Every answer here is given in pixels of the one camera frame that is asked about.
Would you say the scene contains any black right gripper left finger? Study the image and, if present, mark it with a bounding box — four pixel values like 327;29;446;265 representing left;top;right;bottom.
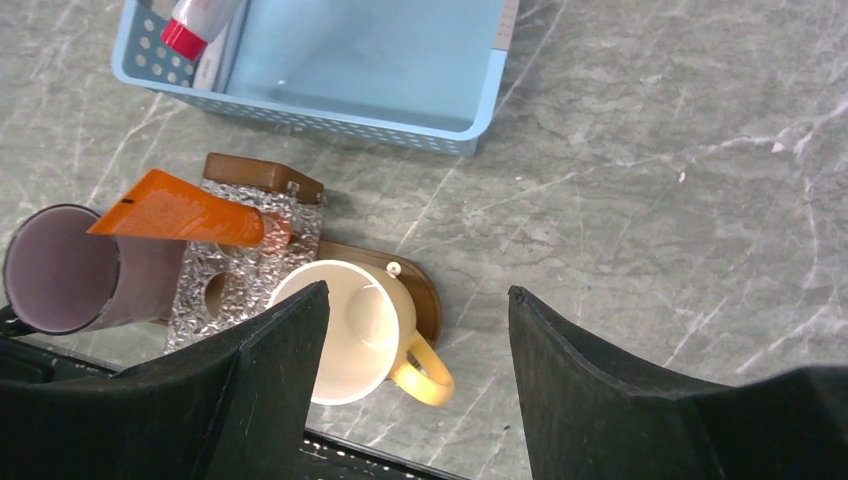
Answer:
1;281;330;479

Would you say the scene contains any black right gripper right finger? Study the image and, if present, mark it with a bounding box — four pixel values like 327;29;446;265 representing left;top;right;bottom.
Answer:
508;286;847;479

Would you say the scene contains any clear acrylic holder wooden base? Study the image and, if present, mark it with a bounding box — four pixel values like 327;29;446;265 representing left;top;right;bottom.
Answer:
164;153;325;353

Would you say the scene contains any yellow mug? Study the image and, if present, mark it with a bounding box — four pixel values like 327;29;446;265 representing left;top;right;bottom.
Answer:
266;260;455;406

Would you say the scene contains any brown oval wooden tray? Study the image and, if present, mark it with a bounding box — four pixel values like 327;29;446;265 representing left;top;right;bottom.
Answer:
317;239;443;347

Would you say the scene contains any orange toothpaste tube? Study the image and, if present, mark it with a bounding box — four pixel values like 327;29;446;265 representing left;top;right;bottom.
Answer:
87;169;294;252

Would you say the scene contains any purple grey mug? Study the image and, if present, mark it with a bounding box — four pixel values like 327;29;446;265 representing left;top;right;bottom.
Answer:
1;203;186;337

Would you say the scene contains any light blue plastic basket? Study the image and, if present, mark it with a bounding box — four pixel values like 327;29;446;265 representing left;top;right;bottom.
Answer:
112;0;518;157

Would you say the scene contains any white toothpaste tube red cap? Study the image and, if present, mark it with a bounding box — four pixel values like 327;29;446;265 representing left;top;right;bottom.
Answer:
160;0;244;62

